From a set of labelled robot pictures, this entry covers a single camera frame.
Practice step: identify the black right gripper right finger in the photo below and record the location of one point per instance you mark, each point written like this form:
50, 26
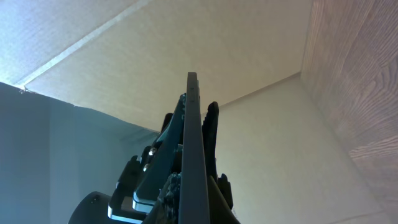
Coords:
219, 188

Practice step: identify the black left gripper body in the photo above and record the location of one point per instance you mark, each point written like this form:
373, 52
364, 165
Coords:
136, 183

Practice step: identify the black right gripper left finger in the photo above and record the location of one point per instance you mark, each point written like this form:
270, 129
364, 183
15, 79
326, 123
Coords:
161, 182

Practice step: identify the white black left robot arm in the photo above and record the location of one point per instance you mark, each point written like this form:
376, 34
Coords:
98, 208

